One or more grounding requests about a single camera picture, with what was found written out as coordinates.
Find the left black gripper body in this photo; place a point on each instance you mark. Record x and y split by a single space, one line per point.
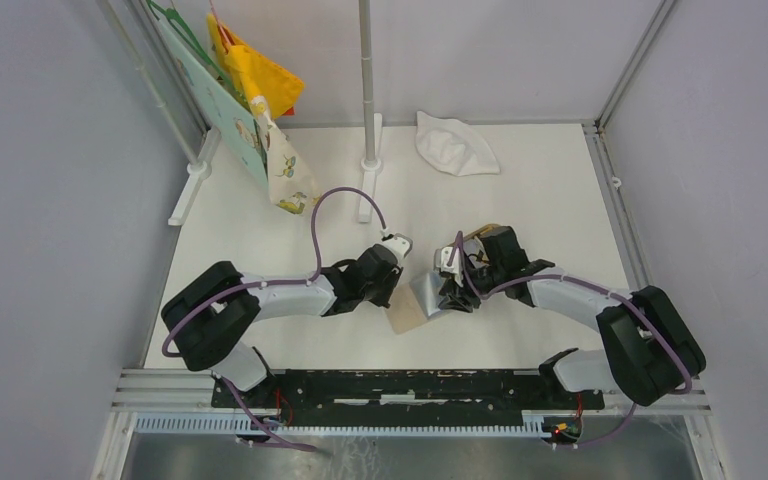
381 294

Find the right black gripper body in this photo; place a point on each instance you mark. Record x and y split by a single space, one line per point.
480 278

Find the beige card holder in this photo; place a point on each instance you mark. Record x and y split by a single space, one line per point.
414 304

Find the beige oval tray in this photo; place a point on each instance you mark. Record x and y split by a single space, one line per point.
481 231

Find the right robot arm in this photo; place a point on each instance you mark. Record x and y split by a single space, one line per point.
647 351

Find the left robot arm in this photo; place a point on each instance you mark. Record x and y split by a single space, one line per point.
207 319

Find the white pole base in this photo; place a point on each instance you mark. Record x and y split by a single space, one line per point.
370 170

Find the white printed hanging cloth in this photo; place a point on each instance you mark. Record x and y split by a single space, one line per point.
292 186

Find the white crumpled cloth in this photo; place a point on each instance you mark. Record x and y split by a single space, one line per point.
453 147

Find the white left rack foot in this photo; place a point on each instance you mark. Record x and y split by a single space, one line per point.
197 174

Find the teal printed hanging cloth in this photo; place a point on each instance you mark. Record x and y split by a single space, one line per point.
212 90

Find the yellow hanging cloth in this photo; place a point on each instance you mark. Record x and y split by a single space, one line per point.
267 88

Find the grey vertical pole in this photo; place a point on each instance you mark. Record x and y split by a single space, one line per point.
364 10

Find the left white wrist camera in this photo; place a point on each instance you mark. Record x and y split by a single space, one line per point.
398 244

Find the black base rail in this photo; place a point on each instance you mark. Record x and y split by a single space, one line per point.
412 398

